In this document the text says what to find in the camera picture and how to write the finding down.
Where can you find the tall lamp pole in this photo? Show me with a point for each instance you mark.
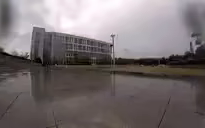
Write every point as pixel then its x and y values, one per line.
pixel 113 50

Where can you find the wet grey paved plaza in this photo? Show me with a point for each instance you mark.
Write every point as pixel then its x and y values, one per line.
pixel 100 100

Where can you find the grey multi-storey building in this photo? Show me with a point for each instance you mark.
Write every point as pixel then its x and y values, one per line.
pixel 60 48

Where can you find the grass lawn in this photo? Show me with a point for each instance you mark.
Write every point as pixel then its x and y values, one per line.
pixel 170 70

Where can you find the row of dark trees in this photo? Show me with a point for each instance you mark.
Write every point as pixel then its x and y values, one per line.
pixel 193 55

